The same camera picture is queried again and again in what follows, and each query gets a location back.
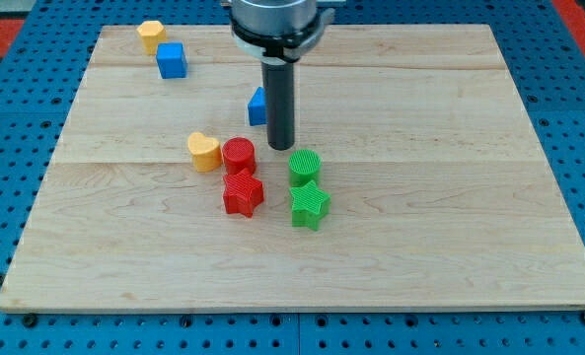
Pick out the green star block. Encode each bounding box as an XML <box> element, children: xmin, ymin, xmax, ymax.
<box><xmin>289</xmin><ymin>180</ymin><xmax>330</xmax><ymax>231</ymax></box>

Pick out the yellow heart block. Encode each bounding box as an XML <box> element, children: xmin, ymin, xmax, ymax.
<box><xmin>187</xmin><ymin>131</ymin><xmax>222</xmax><ymax>173</ymax></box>

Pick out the blue cube block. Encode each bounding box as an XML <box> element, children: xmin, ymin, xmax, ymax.
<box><xmin>156</xmin><ymin>42</ymin><xmax>187</xmax><ymax>79</ymax></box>

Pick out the light wooden board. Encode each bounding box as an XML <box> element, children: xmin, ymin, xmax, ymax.
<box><xmin>0</xmin><ymin>23</ymin><xmax>585</xmax><ymax>315</ymax></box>

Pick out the green cylinder block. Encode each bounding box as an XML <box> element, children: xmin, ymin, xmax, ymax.
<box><xmin>288</xmin><ymin>149</ymin><xmax>322</xmax><ymax>187</ymax></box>

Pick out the red cylinder block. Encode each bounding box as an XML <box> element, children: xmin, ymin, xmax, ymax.
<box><xmin>222</xmin><ymin>137</ymin><xmax>256</xmax><ymax>175</ymax></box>

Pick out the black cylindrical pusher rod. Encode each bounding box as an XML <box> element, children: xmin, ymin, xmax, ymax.
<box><xmin>261</xmin><ymin>63</ymin><xmax>295</xmax><ymax>151</ymax></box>

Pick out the blue triangular block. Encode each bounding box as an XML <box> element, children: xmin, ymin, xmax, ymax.
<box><xmin>247</xmin><ymin>87</ymin><xmax>267</xmax><ymax>126</ymax></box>

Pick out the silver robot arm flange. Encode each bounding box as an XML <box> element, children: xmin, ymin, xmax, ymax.
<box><xmin>228</xmin><ymin>0</ymin><xmax>335</xmax><ymax>65</ymax></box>

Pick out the yellow hexagon block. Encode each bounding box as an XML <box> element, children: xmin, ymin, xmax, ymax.
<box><xmin>136</xmin><ymin>20</ymin><xmax>168</xmax><ymax>55</ymax></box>

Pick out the red star block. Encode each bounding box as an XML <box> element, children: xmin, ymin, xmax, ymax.
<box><xmin>223</xmin><ymin>169</ymin><xmax>264</xmax><ymax>218</ymax></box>

